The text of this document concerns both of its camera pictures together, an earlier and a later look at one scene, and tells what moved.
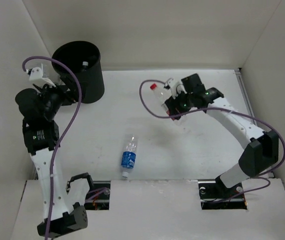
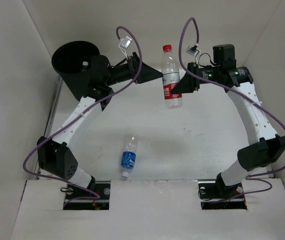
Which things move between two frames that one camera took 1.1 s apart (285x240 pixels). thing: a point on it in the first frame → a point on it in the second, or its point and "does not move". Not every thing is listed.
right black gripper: (172, 104) → (188, 84)
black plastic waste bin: (84, 59) does not move
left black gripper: (66, 88) → (135, 67)
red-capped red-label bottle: (161, 98) → (171, 71)
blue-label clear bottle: (129, 156) does not move
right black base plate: (215, 195) does not move
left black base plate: (98, 198) does not move
